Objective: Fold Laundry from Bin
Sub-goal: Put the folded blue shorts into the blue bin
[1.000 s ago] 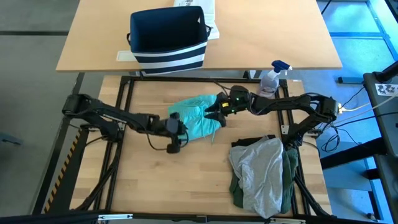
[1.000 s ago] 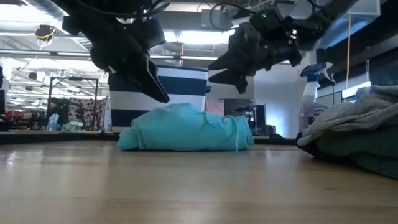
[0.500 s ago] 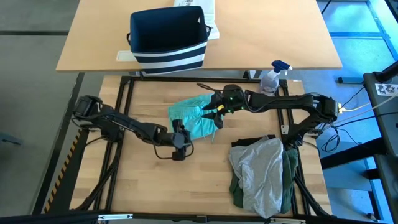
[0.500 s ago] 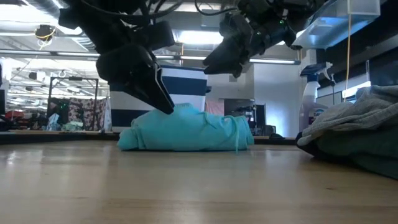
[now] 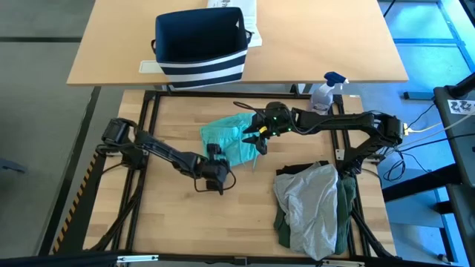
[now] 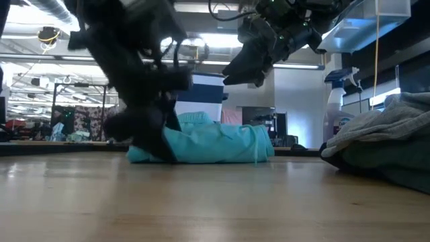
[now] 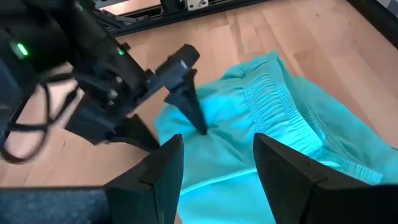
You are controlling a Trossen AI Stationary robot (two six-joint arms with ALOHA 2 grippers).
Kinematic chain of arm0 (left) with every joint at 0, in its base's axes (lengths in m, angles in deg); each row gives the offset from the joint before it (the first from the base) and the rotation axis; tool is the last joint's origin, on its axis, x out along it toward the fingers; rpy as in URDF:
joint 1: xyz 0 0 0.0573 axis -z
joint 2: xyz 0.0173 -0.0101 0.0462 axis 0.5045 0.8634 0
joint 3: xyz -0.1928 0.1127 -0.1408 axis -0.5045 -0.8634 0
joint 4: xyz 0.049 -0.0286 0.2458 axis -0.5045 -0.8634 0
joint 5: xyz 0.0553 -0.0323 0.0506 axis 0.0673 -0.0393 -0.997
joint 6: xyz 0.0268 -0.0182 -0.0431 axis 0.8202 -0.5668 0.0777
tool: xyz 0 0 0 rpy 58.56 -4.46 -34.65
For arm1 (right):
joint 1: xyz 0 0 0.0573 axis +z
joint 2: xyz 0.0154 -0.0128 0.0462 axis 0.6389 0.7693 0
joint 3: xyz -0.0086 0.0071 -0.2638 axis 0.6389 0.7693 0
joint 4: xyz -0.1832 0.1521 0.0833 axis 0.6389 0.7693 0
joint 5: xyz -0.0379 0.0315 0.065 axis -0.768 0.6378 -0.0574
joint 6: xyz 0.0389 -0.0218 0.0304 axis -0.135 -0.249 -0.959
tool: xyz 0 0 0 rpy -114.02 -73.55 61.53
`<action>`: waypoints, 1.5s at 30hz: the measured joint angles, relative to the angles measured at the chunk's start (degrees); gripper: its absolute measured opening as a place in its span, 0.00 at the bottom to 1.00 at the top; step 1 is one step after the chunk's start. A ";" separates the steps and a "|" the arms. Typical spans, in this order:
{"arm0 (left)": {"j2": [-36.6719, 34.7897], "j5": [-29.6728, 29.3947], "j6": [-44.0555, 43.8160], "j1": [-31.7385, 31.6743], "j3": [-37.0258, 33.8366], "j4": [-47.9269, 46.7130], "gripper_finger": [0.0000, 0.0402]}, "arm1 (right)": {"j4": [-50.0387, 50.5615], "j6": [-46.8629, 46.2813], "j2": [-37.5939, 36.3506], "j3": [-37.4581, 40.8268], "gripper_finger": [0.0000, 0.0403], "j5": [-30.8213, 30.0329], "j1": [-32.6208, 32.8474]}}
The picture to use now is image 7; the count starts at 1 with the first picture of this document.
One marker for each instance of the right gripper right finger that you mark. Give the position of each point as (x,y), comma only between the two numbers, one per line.
(295,199)

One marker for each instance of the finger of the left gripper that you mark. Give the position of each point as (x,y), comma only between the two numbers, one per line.
(189,105)
(135,133)

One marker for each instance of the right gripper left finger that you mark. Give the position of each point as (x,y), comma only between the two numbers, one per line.
(140,202)

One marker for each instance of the light green garment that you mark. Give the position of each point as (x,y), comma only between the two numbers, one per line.
(233,155)

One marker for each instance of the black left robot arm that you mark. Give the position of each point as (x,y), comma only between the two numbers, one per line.
(37,31)

